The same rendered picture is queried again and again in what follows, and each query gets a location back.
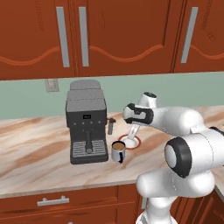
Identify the red-brown drawer front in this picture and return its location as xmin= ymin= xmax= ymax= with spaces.
xmin=0 ymin=205 xmax=119 ymax=224
xmin=0 ymin=185 xmax=120 ymax=214

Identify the grey cupboard door handle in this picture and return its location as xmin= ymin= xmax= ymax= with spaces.
xmin=179 ymin=6 xmax=200 ymax=65
xmin=55 ymin=6 xmax=71 ymax=69
xmin=78 ymin=6 xmax=90 ymax=67

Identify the grey wall switch plate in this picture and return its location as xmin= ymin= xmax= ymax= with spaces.
xmin=44 ymin=78 xmax=60 ymax=94

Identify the red-brown base cupboard door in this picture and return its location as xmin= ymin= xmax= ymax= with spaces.
xmin=170 ymin=189 xmax=224 ymax=224

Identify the white saucer with red rim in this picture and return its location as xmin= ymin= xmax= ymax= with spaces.
xmin=117 ymin=133 xmax=142 ymax=151

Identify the red-brown wall cupboard door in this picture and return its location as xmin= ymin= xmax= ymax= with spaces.
xmin=0 ymin=0 xmax=79 ymax=81
xmin=74 ymin=0 xmax=184 ymax=78
xmin=171 ymin=0 xmax=224 ymax=74

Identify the dark grey coffee machine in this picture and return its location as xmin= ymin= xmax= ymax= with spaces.
xmin=65 ymin=80 xmax=117 ymax=165

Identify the grey drawer handle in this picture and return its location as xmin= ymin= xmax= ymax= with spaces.
xmin=36 ymin=195 xmax=71 ymax=207

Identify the white mug with coffee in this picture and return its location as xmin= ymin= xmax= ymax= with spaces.
xmin=110 ymin=140 xmax=127 ymax=165

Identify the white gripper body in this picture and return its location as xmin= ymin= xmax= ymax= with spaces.
xmin=127 ymin=123 xmax=141 ymax=145

